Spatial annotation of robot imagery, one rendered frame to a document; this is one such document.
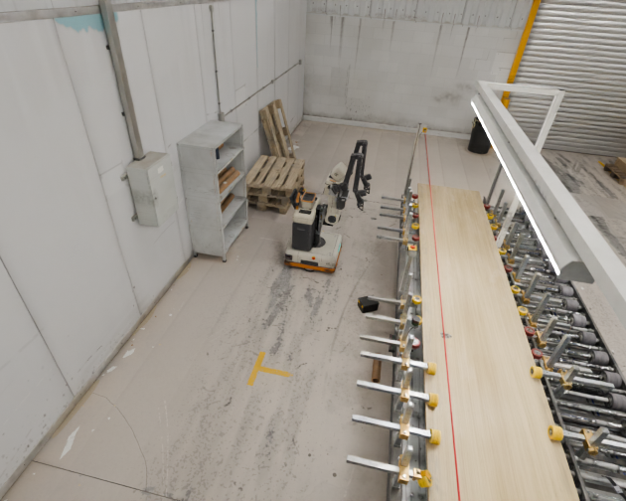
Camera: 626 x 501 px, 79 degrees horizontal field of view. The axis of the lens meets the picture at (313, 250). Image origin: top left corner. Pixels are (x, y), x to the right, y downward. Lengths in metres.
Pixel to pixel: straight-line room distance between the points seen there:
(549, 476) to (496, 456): 0.29
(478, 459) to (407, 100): 8.79
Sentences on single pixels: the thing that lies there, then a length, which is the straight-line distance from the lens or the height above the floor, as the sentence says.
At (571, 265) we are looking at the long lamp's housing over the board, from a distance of 1.56.
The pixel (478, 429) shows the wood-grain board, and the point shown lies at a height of 0.90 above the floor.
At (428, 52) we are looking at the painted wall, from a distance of 10.16.
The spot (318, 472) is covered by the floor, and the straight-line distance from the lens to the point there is 3.42.
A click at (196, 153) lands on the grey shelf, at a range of 4.51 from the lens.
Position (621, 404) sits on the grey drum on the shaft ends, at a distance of 3.54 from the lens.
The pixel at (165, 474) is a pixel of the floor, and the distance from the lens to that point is 3.52.
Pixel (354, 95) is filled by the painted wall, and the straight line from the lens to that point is 10.38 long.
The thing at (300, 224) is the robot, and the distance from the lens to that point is 4.61.
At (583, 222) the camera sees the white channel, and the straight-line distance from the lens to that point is 1.65.
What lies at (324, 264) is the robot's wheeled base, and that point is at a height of 0.17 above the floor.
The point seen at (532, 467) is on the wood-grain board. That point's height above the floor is 0.90.
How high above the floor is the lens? 3.11
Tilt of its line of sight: 36 degrees down
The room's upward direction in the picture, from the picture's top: 4 degrees clockwise
